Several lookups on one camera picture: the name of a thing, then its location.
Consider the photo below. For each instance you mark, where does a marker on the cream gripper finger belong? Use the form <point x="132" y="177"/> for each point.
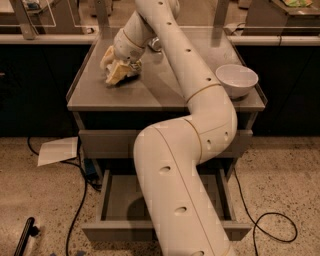
<point x="108" y="58"/>
<point x="116" y="71"/>

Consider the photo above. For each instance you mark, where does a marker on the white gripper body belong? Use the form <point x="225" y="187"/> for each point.
<point x="125" y="51"/>

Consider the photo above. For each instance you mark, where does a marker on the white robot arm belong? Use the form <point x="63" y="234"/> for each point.
<point x="167" y="153"/>

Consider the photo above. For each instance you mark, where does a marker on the blue silver soda can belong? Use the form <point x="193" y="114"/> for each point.
<point x="155" y="45"/>

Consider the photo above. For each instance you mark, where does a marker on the closed grey upper drawer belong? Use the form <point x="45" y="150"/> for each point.
<point x="118" y="144"/>

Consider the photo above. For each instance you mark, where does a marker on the open grey middle drawer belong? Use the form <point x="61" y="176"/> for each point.
<point x="123" y="216"/>

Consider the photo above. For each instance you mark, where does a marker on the grey metal cabinet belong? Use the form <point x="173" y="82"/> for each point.
<point x="155" y="95"/>

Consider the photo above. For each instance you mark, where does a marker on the white paper sheet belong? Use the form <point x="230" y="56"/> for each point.
<point x="57" y="151"/>

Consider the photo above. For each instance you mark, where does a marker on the blue power adapter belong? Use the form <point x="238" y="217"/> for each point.
<point x="89" y="167"/>

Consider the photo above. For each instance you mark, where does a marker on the white ceramic bowl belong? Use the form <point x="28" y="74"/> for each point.
<point x="237" y="80"/>

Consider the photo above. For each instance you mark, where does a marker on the black ribbed floor object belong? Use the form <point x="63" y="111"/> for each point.
<point x="29" y="230"/>

